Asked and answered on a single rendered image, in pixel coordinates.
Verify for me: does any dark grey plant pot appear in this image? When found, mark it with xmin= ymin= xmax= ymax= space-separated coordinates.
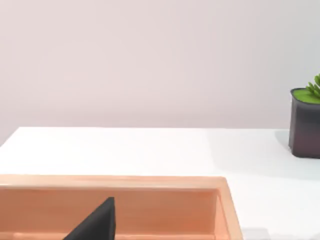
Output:
xmin=288 ymin=73 xmax=320 ymax=159

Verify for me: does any shallow salmon-coloured box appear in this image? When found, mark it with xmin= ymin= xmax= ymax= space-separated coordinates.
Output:
xmin=0 ymin=174 xmax=244 ymax=240

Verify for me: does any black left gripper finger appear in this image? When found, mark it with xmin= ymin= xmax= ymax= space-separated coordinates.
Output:
xmin=62 ymin=196 xmax=116 ymax=240

